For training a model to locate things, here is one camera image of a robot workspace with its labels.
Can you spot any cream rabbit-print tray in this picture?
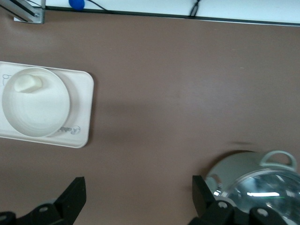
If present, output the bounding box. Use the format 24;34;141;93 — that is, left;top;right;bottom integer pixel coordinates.
0;61;95;149

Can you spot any glass pot lid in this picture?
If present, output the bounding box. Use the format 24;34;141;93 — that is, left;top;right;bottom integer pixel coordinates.
214;168;300;225

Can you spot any blue round object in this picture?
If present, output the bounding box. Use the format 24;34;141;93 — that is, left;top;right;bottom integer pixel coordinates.
68;0;85;11

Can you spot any thin black cable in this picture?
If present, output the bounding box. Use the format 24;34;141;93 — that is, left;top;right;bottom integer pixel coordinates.
84;0;108;12
189;0;202;17

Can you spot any aluminium table-edge bracket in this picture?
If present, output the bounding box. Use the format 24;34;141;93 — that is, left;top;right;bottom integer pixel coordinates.
0;0;45;24

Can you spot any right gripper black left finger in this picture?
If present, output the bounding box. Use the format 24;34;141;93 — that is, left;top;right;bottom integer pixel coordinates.
14;177;87;225

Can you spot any brown table mat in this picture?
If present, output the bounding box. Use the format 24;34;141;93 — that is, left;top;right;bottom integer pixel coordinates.
0;9;300;225

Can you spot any white steamed bun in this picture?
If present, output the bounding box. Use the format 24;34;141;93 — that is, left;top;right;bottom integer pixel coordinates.
13;74;43;92

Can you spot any white round bowl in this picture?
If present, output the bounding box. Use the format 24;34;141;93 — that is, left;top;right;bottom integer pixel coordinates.
1;67;71;138

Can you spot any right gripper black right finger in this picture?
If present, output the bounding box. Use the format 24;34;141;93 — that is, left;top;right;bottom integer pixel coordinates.
189;175;238;225

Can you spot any grey steel cooking pot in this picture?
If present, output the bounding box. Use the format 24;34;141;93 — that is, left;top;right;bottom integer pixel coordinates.
206;150;296;225

